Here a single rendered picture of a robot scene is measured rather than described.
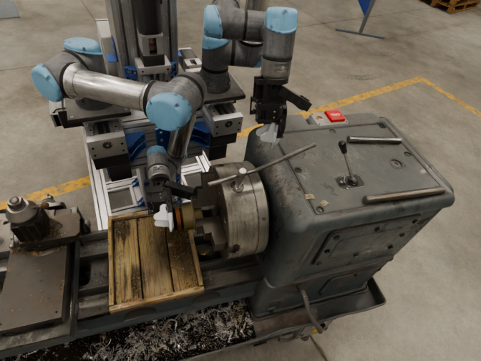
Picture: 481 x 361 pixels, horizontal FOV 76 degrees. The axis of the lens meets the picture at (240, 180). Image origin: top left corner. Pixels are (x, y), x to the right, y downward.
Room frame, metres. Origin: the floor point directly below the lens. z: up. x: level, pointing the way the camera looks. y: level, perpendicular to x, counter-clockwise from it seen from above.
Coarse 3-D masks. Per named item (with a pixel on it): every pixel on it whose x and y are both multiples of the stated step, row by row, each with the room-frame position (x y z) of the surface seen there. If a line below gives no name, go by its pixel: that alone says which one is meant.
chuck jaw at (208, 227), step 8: (216, 216) 0.57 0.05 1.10; (200, 224) 0.53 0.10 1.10; (208, 224) 0.54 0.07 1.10; (216, 224) 0.54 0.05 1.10; (200, 232) 0.52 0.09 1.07; (208, 232) 0.51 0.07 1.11; (216, 232) 0.51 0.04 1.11; (224, 232) 0.52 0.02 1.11; (216, 240) 0.49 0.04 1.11; (224, 240) 0.49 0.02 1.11; (216, 248) 0.47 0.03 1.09; (224, 248) 0.48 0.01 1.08; (232, 248) 0.48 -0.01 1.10
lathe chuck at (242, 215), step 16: (224, 176) 0.63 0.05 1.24; (224, 192) 0.57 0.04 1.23; (240, 192) 0.59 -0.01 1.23; (224, 208) 0.55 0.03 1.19; (240, 208) 0.54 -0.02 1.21; (256, 208) 0.56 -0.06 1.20; (224, 224) 0.53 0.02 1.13; (240, 224) 0.51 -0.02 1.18; (256, 224) 0.53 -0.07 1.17; (240, 240) 0.49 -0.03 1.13; (256, 240) 0.50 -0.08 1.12; (224, 256) 0.49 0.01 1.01
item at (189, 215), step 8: (176, 208) 0.57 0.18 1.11; (184, 208) 0.57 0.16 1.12; (192, 208) 0.57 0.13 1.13; (200, 208) 0.59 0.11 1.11; (176, 216) 0.54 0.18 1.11; (184, 216) 0.54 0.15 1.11; (192, 216) 0.55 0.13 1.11; (200, 216) 0.56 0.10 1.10; (176, 224) 0.52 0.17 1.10; (184, 224) 0.53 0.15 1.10; (192, 224) 0.54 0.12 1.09
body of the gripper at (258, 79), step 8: (256, 80) 0.72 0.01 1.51; (264, 80) 0.71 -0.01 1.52; (272, 80) 0.71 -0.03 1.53; (280, 80) 0.71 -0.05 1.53; (256, 88) 0.72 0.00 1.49; (264, 88) 0.71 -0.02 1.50; (272, 88) 0.73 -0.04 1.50; (256, 96) 0.71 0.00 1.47; (264, 96) 0.71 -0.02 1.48; (272, 96) 0.72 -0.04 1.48; (256, 104) 0.71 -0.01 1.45; (264, 104) 0.69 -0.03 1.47; (272, 104) 0.69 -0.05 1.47; (280, 104) 0.70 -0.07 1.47; (256, 112) 0.69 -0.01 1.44; (264, 112) 0.68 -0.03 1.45; (272, 112) 0.69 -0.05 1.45; (280, 112) 0.70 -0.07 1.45; (256, 120) 0.68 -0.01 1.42; (264, 120) 0.68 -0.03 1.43; (272, 120) 0.69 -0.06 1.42
